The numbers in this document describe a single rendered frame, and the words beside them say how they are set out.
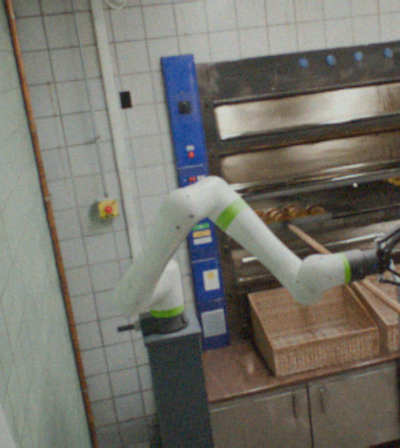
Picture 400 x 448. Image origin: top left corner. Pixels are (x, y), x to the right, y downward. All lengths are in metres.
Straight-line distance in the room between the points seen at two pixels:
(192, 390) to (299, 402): 0.96
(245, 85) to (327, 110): 0.46
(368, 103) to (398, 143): 0.30
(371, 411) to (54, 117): 2.15
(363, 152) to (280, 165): 0.48
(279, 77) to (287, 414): 1.70
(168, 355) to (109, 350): 1.23
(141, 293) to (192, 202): 0.39
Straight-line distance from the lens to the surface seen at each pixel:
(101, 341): 3.52
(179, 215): 1.90
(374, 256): 1.93
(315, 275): 1.84
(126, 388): 3.65
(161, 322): 2.33
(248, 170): 3.38
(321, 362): 3.27
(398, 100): 3.64
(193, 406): 2.45
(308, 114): 3.44
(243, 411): 3.20
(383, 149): 3.63
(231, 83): 3.33
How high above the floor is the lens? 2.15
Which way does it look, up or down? 15 degrees down
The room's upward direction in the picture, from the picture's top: 7 degrees counter-clockwise
